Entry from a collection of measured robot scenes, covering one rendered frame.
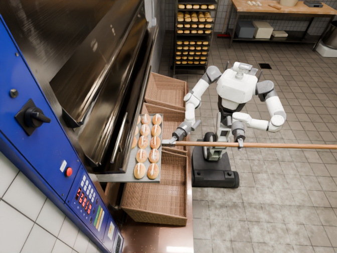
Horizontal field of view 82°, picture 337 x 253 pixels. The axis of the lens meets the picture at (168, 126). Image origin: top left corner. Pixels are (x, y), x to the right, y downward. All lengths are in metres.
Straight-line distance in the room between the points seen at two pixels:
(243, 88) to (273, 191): 1.56
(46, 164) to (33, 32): 0.34
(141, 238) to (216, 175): 1.14
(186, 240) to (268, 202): 1.29
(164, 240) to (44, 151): 1.26
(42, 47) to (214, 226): 2.16
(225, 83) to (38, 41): 1.25
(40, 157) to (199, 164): 2.06
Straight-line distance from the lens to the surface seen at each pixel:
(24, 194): 0.62
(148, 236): 1.69
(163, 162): 1.92
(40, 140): 0.59
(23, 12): 0.62
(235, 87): 1.57
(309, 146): 1.57
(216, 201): 2.47
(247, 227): 2.46
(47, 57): 0.67
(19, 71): 0.53
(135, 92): 1.36
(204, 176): 2.36
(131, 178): 1.18
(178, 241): 1.68
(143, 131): 1.32
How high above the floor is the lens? 2.21
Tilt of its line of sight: 46 degrees down
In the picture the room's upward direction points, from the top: 1 degrees clockwise
